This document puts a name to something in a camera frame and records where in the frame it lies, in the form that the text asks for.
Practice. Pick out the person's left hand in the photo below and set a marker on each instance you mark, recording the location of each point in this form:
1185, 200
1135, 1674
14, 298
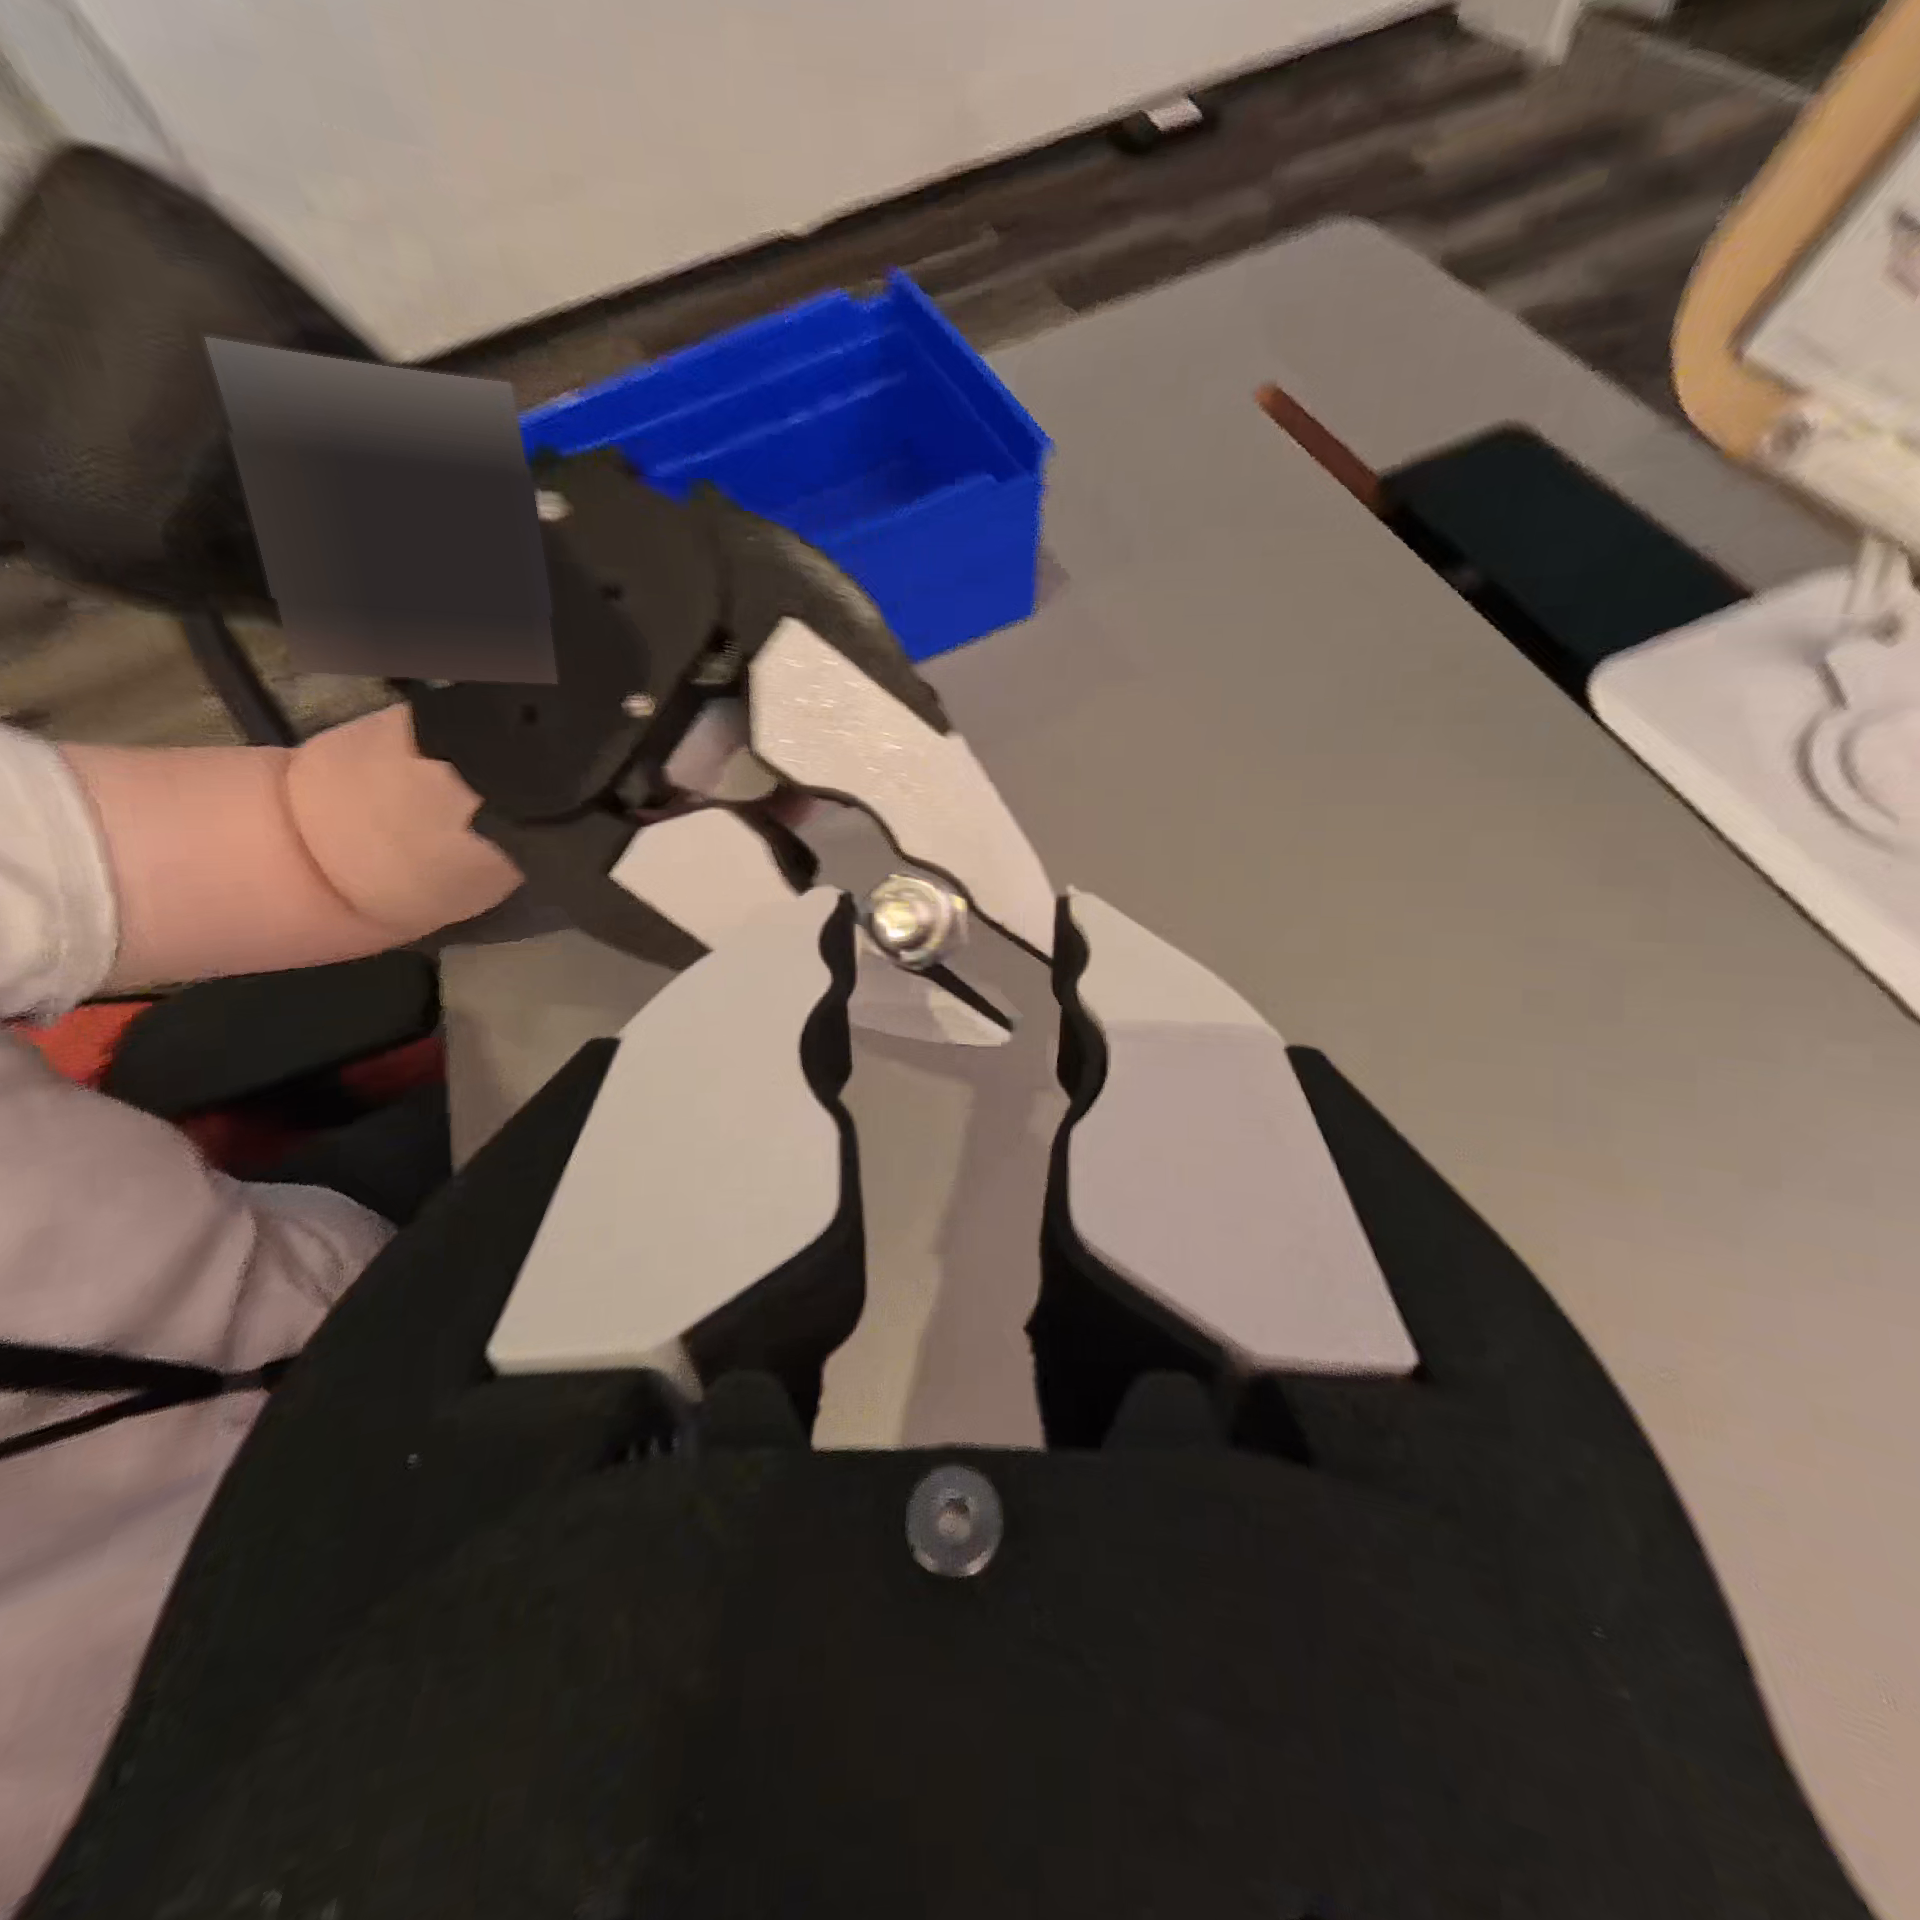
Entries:
405, 842

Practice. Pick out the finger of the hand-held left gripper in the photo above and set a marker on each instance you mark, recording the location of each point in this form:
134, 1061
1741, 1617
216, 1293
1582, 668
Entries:
902, 767
720, 885

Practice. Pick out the white board stand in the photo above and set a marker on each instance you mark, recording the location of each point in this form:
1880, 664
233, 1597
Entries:
1772, 749

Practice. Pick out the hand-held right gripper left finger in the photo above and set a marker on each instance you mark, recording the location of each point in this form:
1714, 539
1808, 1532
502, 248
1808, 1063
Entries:
662, 1201

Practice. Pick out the black floor box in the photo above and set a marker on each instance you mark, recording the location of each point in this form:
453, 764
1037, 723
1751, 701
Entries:
1161, 124

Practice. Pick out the person's left forearm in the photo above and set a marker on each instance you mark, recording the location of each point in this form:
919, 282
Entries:
196, 856

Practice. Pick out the black phone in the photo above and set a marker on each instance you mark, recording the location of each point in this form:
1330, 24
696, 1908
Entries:
1562, 555

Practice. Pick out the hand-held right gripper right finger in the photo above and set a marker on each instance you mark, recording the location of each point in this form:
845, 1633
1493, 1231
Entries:
1231, 1201

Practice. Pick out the orange cloth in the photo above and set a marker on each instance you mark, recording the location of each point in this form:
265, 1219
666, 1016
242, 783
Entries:
76, 1051

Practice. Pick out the silver hex nut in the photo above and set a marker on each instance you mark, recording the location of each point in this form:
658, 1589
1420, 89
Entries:
911, 915

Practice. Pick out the instruction poster board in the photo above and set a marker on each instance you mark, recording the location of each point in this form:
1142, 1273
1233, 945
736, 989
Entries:
1772, 269

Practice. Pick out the blue plastic bin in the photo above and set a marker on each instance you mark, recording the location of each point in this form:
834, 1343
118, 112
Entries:
871, 451

